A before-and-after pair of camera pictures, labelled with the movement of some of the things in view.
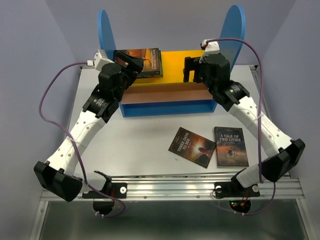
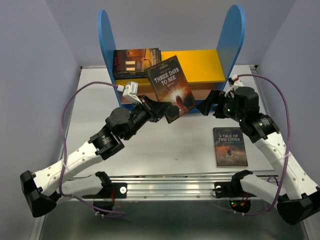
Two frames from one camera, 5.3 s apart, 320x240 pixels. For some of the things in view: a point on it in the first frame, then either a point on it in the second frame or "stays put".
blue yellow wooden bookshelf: [180, 91] stays put
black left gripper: [133, 63] -> [158, 108]
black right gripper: [193, 63] -> [213, 97]
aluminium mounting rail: [193, 186] stays put
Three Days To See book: [192, 148] -> [170, 85]
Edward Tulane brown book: [150, 57] stays put
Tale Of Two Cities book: [231, 149] stays put
